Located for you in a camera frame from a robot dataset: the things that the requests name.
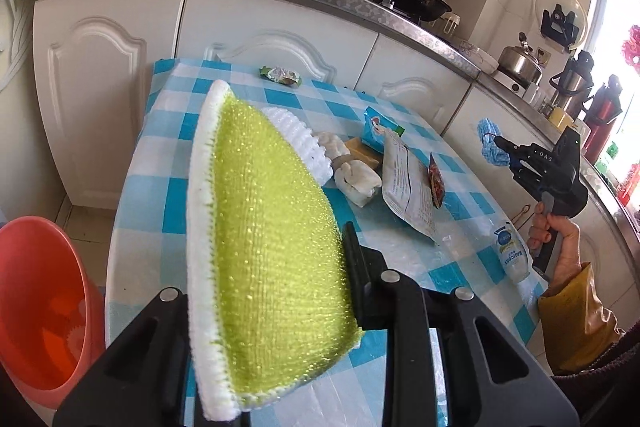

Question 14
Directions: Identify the white kitchen cabinet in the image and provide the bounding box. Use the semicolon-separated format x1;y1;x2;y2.
20;0;640;288

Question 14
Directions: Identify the person's right hand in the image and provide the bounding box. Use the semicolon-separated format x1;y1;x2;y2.
526;202;584;281

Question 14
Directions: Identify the blue green milk wrapper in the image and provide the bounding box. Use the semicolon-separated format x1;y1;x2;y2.
361;106;407;148

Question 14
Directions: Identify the green candy wrapper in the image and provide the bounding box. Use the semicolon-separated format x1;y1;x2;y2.
258;66;303;86

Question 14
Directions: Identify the steel kettle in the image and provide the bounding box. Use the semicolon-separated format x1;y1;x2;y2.
498;33;545;88

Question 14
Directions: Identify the white floral dish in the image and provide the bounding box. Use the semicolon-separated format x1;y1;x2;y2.
450;39;501;75

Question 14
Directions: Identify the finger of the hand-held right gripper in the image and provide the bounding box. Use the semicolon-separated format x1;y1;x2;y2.
509;159;543;194
494;136;536;164

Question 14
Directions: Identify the small white plastic bottle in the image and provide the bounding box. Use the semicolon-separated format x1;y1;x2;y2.
491;221;531;284

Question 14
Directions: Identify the tan cardboard piece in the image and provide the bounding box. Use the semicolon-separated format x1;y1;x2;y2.
346;137;383;168

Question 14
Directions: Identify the orange plastic bin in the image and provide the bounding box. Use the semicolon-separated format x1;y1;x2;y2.
0;216;107;410

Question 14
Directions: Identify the blue knitted cloth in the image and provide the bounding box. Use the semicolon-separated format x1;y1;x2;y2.
476;118;512;168

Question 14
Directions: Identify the blue white checkered tablecloth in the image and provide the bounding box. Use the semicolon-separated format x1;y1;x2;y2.
102;57;551;427

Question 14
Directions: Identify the person's right forearm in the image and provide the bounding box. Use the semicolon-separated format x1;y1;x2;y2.
537;259;640;427

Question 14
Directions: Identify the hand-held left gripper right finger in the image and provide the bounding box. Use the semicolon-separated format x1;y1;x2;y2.
340;222;583;427

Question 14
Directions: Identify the yellow box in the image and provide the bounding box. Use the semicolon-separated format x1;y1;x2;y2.
547;107;576;132

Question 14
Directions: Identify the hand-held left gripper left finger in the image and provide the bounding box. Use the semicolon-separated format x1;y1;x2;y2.
52;287;201;427

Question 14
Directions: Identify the small red sachet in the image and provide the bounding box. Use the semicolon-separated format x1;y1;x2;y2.
427;152;446;208

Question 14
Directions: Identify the yellow-green scouring sponge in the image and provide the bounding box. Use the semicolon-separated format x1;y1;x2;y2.
186;79;365;425

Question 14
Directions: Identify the white foam fruit net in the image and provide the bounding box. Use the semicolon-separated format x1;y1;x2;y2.
262;107;333;185

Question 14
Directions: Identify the dark red thermos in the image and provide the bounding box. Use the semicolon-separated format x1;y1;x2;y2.
582;74;623;165

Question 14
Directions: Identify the white grey plastic pouch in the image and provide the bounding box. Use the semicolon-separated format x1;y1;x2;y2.
381;136;442;244

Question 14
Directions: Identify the black silver thermos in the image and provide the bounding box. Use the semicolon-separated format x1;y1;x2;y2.
550;51;595;118

